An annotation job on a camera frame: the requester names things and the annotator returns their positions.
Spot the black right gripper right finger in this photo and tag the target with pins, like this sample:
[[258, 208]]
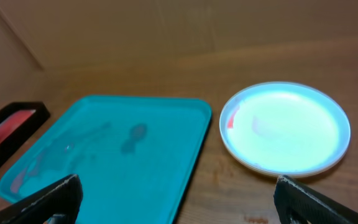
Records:
[[297, 203]]

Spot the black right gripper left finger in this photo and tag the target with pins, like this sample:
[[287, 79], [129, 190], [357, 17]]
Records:
[[57, 203]]

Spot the light blue plate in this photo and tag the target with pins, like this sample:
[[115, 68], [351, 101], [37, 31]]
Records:
[[284, 128]]

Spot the teal plastic tray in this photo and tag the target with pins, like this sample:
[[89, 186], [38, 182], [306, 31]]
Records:
[[134, 157]]

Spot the red and black tray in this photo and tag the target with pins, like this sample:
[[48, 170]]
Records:
[[18, 122]]

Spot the cardboard backdrop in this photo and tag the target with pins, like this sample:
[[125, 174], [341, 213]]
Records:
[[66, 35]]

